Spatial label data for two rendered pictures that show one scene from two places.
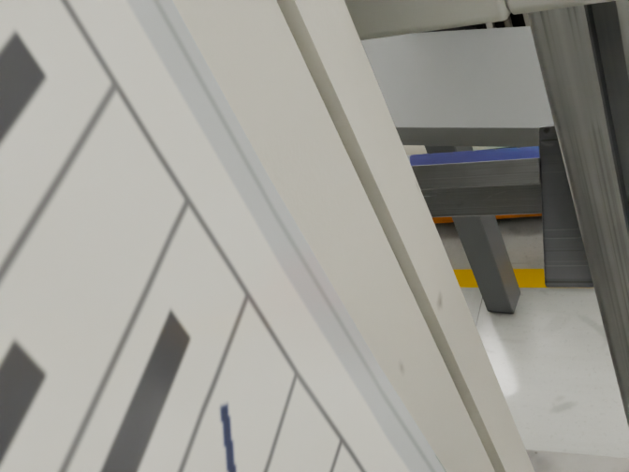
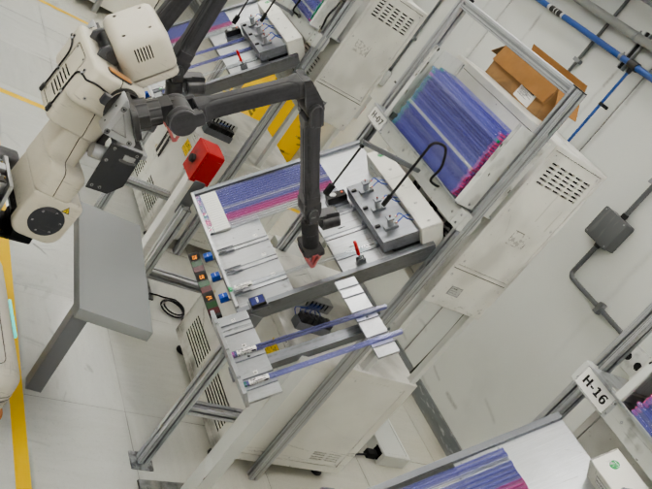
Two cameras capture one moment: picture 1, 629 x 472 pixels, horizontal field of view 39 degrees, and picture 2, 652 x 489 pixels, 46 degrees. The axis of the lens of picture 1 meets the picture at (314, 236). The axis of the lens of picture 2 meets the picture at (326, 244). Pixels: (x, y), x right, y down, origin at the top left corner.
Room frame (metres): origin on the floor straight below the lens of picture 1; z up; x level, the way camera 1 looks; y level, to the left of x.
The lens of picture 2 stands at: (3.24, 0.69, 1.94)
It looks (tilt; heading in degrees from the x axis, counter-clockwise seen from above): 21 degrees down; 192
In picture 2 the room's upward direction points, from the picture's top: 38 degrees clockwise
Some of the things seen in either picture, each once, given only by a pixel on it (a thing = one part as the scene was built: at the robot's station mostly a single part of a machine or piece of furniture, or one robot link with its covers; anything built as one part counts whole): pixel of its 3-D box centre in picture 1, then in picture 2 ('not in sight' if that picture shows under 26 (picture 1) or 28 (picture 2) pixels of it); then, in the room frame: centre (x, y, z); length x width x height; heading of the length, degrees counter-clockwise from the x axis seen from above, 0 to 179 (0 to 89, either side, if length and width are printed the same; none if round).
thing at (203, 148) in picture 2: not in sight; (167, 215); (0.27, -0.60, 0.39); 0.24 x 0.24 x 0.78; 52
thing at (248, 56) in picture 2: not in sight; (211, 115); (-0.39, -1.00, 0.66); 1.01 x 0.73 x 1.31; 142
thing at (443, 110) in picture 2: not in sight; (454, 132); (0.48, 0.22, 1.52); 0.51 x 0.13 x 0.27; 52
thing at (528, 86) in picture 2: not in sight; (541, 85); (0.18, 0.32, 1.82); 0.68 x 0.30 x 0.20; 52
